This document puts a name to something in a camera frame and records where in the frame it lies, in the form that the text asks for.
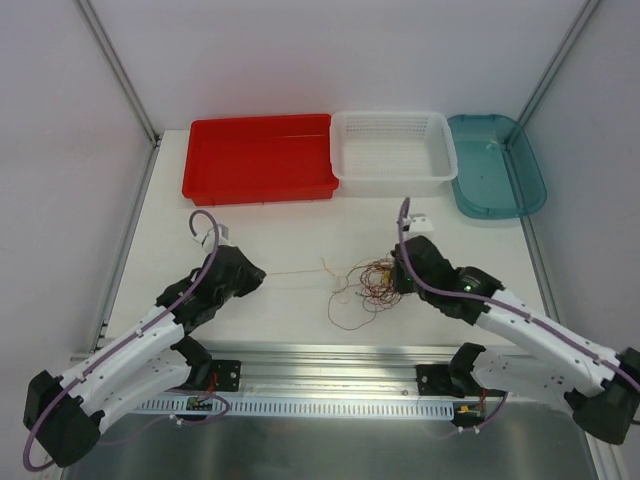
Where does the multicolour wire bundle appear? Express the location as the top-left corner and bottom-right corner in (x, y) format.
(327, 254), (401, 332)

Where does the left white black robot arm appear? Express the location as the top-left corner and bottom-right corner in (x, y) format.
(22, 246), (266, 472)

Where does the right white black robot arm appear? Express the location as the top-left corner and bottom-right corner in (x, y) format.
(391, 236), (639, 445)

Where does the teal transparent plastic tray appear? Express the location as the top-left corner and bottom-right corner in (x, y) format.
(448, 114), (547, 220)

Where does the red plastic tray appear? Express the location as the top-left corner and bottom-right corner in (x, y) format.
(182, 113), (339, 207)

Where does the white perforated plastic basket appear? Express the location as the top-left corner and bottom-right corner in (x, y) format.
(329, 111), (458, 198)

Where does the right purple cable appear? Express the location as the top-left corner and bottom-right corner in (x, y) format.
(396, 197), (640, 440)

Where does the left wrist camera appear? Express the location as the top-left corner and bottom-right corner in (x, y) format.
(193, 224), (233, 254)

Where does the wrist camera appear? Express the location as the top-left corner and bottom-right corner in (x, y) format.
(402, 214), (435, 237)
(193, 224), (233, 254)

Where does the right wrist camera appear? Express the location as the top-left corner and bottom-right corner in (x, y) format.
(402, 214), (435, 237)

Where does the aluminium extrusion rail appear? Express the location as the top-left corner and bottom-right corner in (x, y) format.
(69, 342), (566, 401)

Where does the white slotted cable duct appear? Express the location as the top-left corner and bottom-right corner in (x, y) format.
(134, 395), (454, 421)

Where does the left aluminium frame post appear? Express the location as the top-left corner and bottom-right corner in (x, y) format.
(72, 0), (161, 146)

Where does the aluminium frame post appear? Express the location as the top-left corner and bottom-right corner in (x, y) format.
(72, 0), (161, 146)
(517, 0), (603, 127)

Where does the right aluminium frame post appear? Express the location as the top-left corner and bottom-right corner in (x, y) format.
(517, 0), (603, 127)

